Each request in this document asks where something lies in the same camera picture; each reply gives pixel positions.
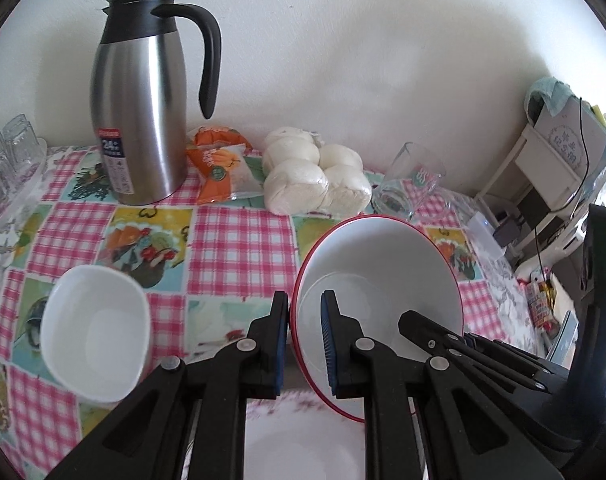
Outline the grey printed box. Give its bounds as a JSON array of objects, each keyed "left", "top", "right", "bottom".
[{"left": 533, "top": 95, "right": 606, "bottom": 211}]

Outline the clear glass mug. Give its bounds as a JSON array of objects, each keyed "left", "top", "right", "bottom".
[{"left": 370, "top": 141, "right": 446, "bottom": 221}]

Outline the black power adapter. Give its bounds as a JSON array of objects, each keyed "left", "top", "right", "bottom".
[{"left": 493, "top": 212, "right": 521, "bottom": 248}]

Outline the pink plaid tablecloth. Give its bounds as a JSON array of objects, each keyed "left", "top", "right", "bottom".
[{"left": 0, "top": 145, "right": 524, "bottom": 480}]

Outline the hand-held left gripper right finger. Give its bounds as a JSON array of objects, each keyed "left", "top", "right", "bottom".
[{"left": 320, "top": 290, "right": 566, "bottom": 480}]

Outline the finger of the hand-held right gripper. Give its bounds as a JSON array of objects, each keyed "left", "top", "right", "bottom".
[{"left": 398, "top": 310, "right": 570, "bottom": 395}]

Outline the strawberry print bowl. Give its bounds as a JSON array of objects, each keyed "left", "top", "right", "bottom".
[{"left": 292, "top": 214, "right": 464, "bottom": 423}]

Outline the white chair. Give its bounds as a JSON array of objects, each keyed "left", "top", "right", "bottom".
[{"left": 530, "top": 95, "right": 591, "bottom": 281}]

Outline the orange snack packet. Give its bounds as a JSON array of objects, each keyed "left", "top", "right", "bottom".
[{"left": 185, "top": 125, "right": 264, "bottom": 206}]

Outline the bag of steamed buns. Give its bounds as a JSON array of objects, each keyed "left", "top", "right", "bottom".
[{"left": 260, "top": 126, "right": 374, "bottom": 216}]

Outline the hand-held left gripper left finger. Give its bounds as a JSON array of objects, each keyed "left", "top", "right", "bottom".
[{"left": 45, "top": 290, "right": 290, "bottom": 480}]

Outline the stainless steel thermos jug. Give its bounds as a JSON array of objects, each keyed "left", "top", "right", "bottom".
[{"left": 90, "top": 0, "right": 222, "bottom": 207}]

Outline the white shelf unit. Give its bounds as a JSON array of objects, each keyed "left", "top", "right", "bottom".
[{"left": 475, "top": 122, "right": 606, "bottom": 281}]

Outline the white square bowl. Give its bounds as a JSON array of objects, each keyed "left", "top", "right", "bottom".
[{"left": 39, "top": 265, "right": 151, "bottom": 403}]

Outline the teal cloth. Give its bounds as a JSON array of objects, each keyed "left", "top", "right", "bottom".
[{"left": 528, "top": 76, "right": 584, "bottom": 116}]

